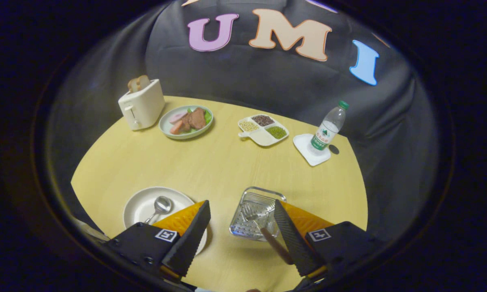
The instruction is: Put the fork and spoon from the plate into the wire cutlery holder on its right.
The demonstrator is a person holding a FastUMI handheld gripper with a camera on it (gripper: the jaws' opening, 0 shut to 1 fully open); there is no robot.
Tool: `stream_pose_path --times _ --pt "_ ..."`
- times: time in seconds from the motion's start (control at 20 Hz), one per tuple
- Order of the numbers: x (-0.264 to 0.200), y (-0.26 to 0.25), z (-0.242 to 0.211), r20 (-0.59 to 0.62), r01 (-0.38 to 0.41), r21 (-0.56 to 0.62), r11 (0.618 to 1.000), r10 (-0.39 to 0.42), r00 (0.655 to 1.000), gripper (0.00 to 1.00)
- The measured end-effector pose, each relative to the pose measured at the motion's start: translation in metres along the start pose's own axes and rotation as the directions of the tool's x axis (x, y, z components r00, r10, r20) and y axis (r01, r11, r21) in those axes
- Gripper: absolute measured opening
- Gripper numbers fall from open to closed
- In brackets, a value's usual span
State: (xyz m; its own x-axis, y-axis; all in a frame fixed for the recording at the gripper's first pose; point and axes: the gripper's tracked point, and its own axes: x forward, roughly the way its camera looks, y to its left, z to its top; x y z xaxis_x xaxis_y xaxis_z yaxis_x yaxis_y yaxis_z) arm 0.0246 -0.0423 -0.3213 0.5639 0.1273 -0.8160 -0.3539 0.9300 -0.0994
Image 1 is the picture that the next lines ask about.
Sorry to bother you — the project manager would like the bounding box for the wooden handled metal fork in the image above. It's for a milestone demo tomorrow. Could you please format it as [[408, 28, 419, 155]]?
[[242, 203, 295, 265]]

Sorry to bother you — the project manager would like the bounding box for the green lettuce leaf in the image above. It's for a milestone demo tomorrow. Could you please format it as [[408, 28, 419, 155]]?
[[187, 107, 212, 125]]

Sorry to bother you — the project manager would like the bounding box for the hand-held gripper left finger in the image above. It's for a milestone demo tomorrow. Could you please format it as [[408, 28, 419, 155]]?
[[106, 200, 211, 284]]

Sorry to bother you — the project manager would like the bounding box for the large white plate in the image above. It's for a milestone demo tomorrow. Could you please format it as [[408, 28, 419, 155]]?
[[123, 186, 208, 256]]

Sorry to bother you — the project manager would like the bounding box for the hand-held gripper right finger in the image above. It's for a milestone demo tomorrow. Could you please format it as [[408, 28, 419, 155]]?
[[273, 199, 384, 280]]

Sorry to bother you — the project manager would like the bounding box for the beige paper bag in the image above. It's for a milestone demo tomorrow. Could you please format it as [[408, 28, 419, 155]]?
[[71, 217, 110, 242]]

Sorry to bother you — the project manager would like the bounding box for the cream toaster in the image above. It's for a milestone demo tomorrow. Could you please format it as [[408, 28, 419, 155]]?
[[118, 79, 166, 131]]

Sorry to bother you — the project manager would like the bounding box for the clear water bottle green cap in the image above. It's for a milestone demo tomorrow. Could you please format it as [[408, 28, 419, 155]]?
[[308, 100, 350, 156]]

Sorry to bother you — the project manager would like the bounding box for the metal wire cutlery basket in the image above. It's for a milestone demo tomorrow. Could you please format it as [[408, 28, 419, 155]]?
[[229, 186, 287, 242]]

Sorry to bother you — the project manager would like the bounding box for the white divided bean dish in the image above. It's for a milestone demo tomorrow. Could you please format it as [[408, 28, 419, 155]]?
[[238, 114, 289, 147]]

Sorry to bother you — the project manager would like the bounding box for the white square coaster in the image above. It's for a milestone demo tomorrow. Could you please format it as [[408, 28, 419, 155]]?
[[293, 133, 331, 167]]

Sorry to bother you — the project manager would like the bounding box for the brown meat piece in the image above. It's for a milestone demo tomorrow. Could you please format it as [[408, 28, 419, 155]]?
[[182, 107, 206, 131]]

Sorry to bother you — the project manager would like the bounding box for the pale green food plate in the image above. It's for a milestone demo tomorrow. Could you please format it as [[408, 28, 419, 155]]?
[[159, 105, 214, 140]]

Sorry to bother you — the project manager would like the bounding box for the wooden handled metal spoon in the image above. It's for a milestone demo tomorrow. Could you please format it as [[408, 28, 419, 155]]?
[[144, 196, 173, 225]]

